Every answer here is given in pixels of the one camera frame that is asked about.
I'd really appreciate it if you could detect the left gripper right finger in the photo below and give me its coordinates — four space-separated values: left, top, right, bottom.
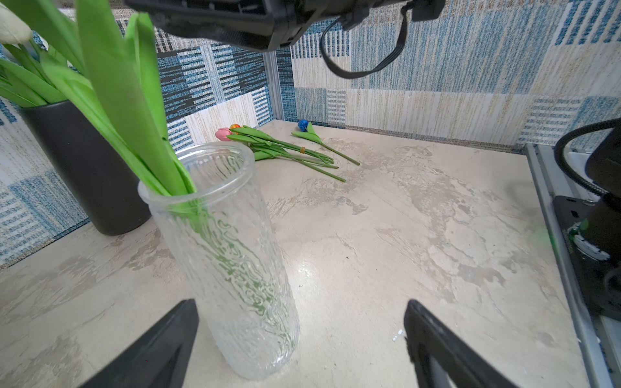
404 299 515 387

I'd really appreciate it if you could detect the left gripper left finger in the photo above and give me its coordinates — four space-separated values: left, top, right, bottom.
82 299 200 387

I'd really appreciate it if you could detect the dark grey cylindrical vase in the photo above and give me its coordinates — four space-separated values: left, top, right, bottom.
19 100 151 236

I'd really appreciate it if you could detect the clear glass vase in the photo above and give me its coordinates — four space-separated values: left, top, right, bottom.
138 142 300 381

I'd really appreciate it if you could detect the pale cream tulip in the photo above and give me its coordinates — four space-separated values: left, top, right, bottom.
1 44 67 108

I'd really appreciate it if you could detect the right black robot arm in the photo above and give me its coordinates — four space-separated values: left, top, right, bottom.
126 0 388 53

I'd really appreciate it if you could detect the aluminium mounting rail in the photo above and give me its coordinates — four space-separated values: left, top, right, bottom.
524 144 620 387

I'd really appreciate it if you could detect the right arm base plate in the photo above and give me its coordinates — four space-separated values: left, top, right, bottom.
553 196 620 320

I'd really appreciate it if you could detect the black corrugated cable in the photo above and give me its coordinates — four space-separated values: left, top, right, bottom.
554 117 621 197

